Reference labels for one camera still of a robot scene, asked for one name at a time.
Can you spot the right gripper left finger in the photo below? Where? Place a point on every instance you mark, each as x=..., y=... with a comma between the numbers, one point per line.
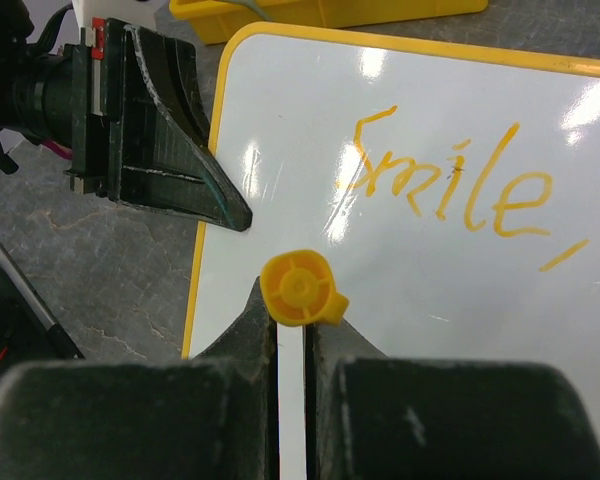
x=210, y=417

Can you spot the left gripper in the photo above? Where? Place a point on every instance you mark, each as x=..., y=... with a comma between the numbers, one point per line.
x=159, y=160

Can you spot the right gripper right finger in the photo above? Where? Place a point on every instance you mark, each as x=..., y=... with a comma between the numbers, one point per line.
x=374, y=416

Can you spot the white marker with yellow cap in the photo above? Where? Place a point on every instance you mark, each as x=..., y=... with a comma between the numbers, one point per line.
x=299, y=291

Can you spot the whiteboard with yellow frame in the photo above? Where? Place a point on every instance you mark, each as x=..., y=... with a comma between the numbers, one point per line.
x=454, y=189

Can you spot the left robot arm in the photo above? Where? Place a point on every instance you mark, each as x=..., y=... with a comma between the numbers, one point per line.
x=35, y=81

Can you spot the yellow plastic bin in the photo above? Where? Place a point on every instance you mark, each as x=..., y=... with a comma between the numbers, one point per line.
x=216, y=22

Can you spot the purple snack bag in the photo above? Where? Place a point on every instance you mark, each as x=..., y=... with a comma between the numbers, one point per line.
x=59, y=150

